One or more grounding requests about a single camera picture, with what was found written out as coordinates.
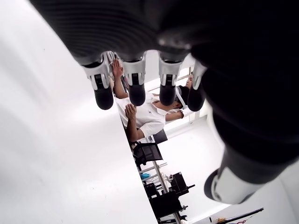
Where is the dark grey flat panel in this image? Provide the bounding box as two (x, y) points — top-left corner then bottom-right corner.
(154, 129), (169, 144)

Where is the onlooking person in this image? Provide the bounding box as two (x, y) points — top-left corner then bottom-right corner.
(185, 74), (195, 90)

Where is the white VR headset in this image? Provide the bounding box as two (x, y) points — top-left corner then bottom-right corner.
(174, 85), (190, 110)

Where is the white ladder rail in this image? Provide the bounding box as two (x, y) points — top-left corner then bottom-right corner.
(137, 160), (183, 224)

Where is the person in white shirt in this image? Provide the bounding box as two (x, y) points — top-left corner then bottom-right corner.
(112, 58), (186, 142)

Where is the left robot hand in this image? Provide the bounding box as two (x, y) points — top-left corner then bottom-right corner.
(28, 0), (299, 205)

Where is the black folding chair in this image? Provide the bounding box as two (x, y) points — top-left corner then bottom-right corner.
(131, 140), (164, 166)

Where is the black machine block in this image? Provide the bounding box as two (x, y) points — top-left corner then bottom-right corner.
(169, 171), (196, 196)

